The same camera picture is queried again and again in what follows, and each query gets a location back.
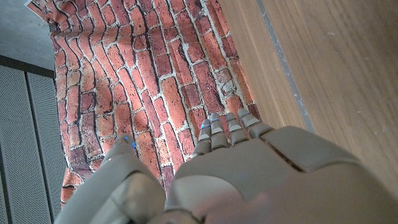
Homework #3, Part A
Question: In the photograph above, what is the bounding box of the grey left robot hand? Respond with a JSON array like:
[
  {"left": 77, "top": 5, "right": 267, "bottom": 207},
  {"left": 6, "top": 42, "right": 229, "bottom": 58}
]
[{"left": 54, "top": 108, "right": 398, "bottom": 224}]

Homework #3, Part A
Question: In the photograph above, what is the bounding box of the grey tape outline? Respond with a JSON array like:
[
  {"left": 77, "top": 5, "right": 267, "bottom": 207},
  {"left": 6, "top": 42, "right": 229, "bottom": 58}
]
[{"left": 256, "top": 0, "right": 314, "bottom": 132}]

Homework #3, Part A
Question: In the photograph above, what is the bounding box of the grey perforated panel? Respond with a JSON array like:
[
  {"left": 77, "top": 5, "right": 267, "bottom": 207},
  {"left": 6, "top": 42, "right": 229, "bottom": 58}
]
[{"left": 0, "top": 55, "right": 68, "bottom": 224}]

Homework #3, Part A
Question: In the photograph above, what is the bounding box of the red brick printed backdrop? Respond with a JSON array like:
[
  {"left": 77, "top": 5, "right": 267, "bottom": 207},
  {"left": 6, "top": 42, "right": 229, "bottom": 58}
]
[{"left": 24, "top": 0, "right": 262, "bottom": 208}]

